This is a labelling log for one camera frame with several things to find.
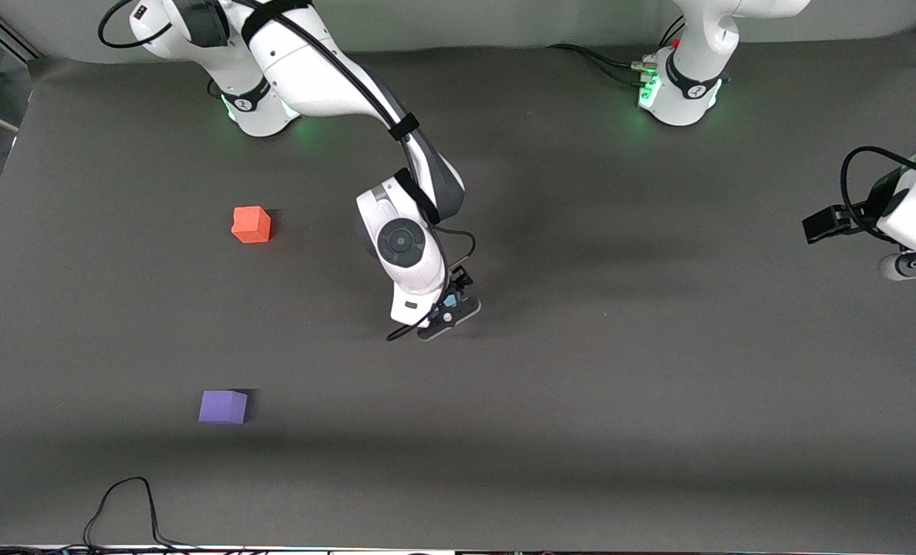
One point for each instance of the orange foam block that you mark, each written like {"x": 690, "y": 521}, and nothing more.
{"x": 250, "y": 224}

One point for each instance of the purple foam block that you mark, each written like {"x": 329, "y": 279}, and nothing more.
{"x": 223, "y": 407}

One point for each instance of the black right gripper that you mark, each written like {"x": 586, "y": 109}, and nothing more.
{"x": 459, "y": 280}

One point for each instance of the dark grey table mat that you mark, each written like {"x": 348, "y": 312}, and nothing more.
{"x": 581, "y": 385}

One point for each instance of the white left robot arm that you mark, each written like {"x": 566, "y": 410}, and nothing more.
{"x": 689, "y": 100}

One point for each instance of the aluminium frame rail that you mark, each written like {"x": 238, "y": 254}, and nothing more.
{"x": 3, "y": 35}

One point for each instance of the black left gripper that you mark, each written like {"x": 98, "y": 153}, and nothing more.
{"x": 851, "y": 219}

